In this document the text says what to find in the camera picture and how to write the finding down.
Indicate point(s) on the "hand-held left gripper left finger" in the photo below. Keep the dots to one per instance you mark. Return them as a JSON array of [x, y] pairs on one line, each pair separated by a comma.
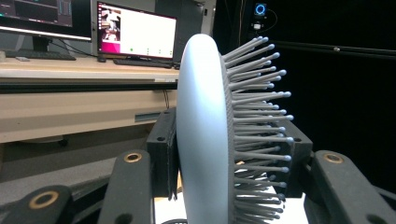
[[162, 155]]

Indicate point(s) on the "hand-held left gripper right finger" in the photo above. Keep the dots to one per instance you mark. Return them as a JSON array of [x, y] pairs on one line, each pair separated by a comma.
[[302, 149]]

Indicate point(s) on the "light blue hairbrush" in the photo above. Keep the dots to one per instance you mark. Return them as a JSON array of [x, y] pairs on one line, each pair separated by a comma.
[[202, 124]]

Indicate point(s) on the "black mesh cup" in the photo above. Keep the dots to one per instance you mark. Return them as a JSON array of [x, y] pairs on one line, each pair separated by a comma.
[[175, 221]]

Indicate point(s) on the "black keyboard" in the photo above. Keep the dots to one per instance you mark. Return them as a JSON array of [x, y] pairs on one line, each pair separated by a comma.
[[141, 63], [40, 55]]

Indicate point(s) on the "light wooden desk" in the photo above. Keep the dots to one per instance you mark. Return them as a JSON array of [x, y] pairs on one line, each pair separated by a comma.
[[77, 109]]

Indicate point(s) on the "black metal bar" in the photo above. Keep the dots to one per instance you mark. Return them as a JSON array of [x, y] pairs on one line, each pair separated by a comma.
[[336, 49]]

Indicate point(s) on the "black computer mouse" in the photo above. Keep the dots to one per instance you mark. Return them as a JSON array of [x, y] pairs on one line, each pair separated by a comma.
[[101, 59]]

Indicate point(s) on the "bright screen monitor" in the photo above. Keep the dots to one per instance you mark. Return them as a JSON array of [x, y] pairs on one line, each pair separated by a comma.
[[140, 31]]

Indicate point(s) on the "dark screen monitor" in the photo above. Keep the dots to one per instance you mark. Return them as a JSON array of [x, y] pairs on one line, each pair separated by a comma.
[[40, 15]]

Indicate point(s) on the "black horizontal frame bar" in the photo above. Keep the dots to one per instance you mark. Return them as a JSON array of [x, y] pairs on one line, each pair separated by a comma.
[[77, 87]]

